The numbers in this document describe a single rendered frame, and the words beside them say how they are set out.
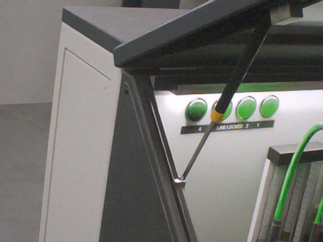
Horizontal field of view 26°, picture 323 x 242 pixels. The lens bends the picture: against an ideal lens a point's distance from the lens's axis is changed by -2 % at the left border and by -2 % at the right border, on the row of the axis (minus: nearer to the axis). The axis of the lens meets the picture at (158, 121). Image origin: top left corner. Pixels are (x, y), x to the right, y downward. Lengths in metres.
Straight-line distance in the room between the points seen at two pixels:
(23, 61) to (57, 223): 3.68
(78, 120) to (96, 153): 0.10
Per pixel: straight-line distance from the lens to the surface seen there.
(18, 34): 5.15
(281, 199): 1.48
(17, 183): 4.11
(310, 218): 1.71
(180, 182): 1.20
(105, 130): 1.35
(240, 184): 1.51
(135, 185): 1.27
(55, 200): 1.60
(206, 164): 1.43
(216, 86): 1.33
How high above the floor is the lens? 1.81
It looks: 20 degrees down
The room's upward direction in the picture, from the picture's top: 9 degrees clockwise
